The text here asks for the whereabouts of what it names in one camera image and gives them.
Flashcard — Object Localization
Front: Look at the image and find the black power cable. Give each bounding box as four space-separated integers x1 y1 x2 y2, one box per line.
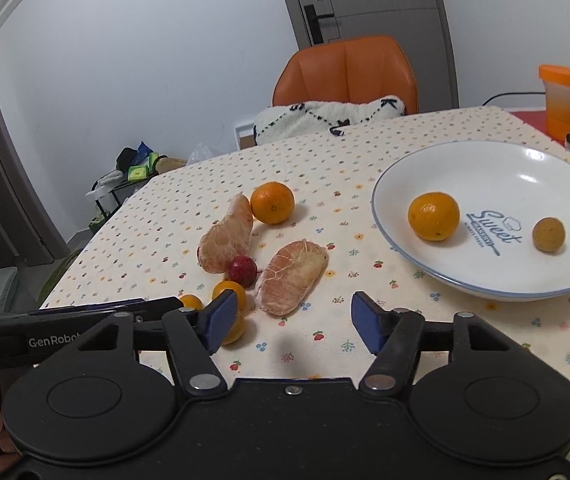
479 52 570 110

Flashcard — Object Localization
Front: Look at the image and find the white plastic bag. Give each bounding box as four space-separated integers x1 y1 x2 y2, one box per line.
186 143 221 166

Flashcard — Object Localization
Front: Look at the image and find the small orange kumquat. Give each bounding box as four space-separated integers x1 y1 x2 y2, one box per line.
180 295 205 311
211 280 247 311

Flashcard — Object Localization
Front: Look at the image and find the black door handle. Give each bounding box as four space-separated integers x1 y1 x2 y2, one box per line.
303 4 335 46

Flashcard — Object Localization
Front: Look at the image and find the orange lidded plastic cup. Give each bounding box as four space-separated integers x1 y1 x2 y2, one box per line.
539 64 570 144

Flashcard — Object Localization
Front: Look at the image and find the brown longan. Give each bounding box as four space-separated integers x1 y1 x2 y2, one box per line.
532 217 566 254
222 313 246 346

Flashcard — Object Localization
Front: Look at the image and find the orange leather chair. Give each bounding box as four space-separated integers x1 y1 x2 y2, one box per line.
272 36 419 115

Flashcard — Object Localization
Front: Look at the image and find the peeled pomelo segment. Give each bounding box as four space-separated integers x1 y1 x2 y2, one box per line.
197 194 253 274
255 240 328 318

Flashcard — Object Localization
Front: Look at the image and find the grey door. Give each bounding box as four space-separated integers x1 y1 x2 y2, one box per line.
285 0 460 112

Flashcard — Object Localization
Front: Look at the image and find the floral patterned tablecloth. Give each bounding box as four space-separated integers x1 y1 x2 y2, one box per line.
46 107 570 380

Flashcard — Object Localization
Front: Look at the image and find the large orange mandarin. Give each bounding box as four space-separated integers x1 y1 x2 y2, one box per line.
250 181 295 226

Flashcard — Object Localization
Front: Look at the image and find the white blue-rimmed plate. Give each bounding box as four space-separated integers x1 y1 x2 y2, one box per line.
371 141 570 301

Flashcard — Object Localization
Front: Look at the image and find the cluttered side rack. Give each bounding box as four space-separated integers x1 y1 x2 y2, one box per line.
85 142 187 234

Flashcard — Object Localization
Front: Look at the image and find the small red fruit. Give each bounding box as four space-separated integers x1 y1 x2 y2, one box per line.
227 256 258 288

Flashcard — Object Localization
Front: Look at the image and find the white black-patterned cushion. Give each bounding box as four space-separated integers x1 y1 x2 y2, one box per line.
253 94 405 145

